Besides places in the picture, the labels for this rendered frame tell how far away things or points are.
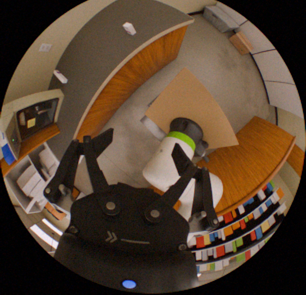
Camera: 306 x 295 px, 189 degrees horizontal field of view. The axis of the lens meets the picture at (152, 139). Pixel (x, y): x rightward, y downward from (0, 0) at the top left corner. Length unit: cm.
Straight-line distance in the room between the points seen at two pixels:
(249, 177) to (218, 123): 126
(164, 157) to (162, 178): 6
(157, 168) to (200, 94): 24
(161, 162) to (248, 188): 131
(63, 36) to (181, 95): 108
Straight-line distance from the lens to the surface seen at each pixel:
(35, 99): 84
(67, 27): 110
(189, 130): 33
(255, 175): 152
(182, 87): 28
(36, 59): 112
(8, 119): 75
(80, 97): 74
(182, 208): 32
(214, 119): 32
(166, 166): 26
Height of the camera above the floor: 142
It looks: 63 degrees down
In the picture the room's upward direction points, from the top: 165 degrees counter-clockwise
